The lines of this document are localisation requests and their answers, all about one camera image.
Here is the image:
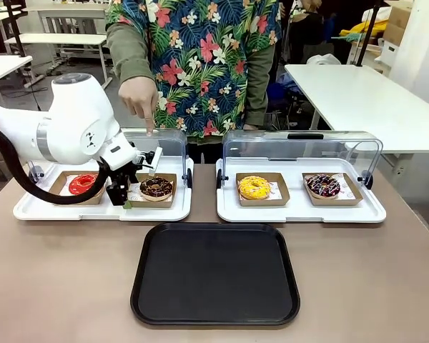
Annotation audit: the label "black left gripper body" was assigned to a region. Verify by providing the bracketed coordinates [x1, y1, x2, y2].
[106, 162, 141, 197]

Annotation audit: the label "person right forearm olive sleeve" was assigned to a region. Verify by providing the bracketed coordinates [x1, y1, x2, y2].
[106, 21, 155, 94]

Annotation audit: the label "person left forearm olive sleeve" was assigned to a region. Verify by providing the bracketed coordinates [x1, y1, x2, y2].
[242, 43, 277, 129]

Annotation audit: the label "brown cardboard donut tray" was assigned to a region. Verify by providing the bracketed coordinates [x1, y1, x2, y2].
[301, 172, 365, 207]
[49, 171, 107, 207]
[235, 172, 291, 207]
[127, 171, 178, 209]

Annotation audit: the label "chocolate donut with sprinkles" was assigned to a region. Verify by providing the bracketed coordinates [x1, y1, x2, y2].
[139, 177, 174, 202]

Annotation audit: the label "red glazed donut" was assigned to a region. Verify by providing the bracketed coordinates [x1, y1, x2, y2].
[68, 174, 102, 196]

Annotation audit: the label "black plastic serving tray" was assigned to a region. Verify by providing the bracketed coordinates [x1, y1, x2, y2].
[129, 222, 301, 327]

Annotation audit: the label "yellow glazed donut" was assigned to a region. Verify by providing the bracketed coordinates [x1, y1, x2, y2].
[238, 175, 272, 201]

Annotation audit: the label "dark chocolate striped donut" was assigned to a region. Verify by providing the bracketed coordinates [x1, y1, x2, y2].
[305, 174, 341, 199]

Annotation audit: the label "person right hand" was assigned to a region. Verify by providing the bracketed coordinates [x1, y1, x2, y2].
[118, 76, 159, 138]

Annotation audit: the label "white printed paper liner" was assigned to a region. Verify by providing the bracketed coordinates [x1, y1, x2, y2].
[237, 179, 284, 202]
[305, 172, 355, 201]
[127, 178, 177, 203]

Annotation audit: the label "white display case base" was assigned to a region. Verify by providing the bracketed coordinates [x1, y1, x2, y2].
[215, 156, 388, 224]
[13, 156, 195, 223]

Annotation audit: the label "clear display case lid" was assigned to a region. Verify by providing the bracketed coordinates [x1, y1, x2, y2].
[121, 128, 189, 187]
[222, 129, 385, 182]

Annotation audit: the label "person torso floral shirt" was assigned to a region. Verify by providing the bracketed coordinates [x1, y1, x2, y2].
[106, 0, 283, 139]

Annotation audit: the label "white background desk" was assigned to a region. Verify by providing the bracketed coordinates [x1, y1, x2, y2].
[3, 4, 110, 90]

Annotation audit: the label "white table with black stand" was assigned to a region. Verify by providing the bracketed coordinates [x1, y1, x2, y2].
[0, 54, 34, 89]

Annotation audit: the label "white plastic bag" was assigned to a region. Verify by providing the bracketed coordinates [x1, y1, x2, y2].
[305, 52, 341, 67]

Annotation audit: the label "background person dark clothes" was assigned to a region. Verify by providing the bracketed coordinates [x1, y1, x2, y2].
[295, 0, 334, 58]

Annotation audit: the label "large white table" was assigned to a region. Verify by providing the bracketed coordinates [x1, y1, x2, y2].
[283, 63, 429, 155]

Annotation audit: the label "black stand pole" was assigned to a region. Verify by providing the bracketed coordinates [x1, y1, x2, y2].
[356, 0, 382, 68]

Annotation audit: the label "yellow cloth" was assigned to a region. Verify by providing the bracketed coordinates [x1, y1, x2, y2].
[339, 18, 390, 38]

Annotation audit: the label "white storage box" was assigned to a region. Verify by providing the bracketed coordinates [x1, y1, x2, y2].
[378, 39, 402, 76]

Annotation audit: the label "brown cardboard box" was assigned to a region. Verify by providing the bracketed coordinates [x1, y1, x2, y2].
[382, 0, 414, 47]

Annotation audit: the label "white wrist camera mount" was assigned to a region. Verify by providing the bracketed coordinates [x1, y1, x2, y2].
[134, 145, 164, 177]

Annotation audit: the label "black corrugated robot cable hose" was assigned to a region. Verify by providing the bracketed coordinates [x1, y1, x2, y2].
[0, 128, 110, 207]

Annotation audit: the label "black upright frame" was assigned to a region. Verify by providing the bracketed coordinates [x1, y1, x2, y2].
[6, 0, 29, 59]

